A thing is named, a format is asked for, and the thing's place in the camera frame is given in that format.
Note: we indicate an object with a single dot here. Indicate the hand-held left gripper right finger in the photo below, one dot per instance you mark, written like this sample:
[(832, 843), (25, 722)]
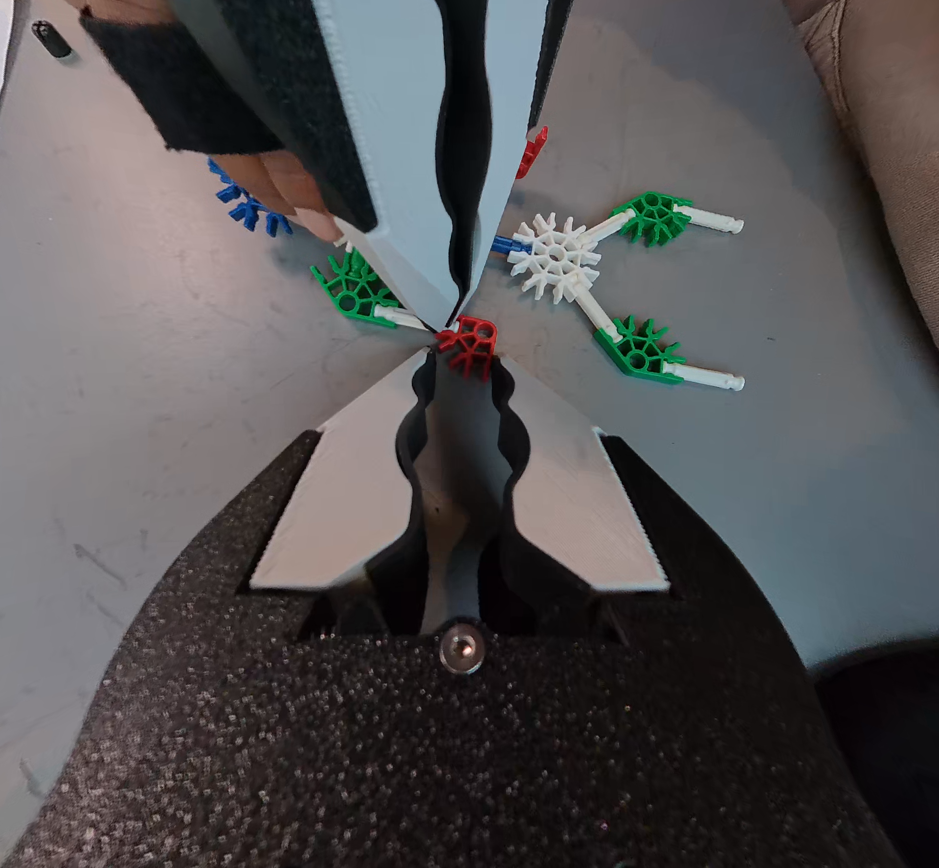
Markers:
[(587, 516)]

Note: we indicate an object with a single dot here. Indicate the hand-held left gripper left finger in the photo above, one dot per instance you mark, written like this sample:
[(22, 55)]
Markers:
[(330, 516)]

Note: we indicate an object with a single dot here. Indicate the small black toy cap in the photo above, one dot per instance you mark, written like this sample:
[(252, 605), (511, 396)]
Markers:
[(51, 40)]

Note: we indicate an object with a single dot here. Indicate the red toy connector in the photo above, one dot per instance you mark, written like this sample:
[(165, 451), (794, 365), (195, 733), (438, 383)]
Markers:
[(469, 341), (529, 156)]

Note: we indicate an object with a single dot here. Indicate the construction toy figure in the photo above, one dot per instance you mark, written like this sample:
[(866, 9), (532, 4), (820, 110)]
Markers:
[(711, 220)]

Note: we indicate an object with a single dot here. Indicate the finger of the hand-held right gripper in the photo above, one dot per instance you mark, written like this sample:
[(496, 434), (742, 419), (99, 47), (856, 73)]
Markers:
[(513, 75), (396, 112)]

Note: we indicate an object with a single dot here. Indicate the grey desk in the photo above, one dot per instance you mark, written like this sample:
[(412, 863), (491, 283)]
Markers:
[(147, 369)]

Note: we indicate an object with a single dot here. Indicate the person's right hand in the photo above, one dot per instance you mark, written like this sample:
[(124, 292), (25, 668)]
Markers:
[(293, 193)]

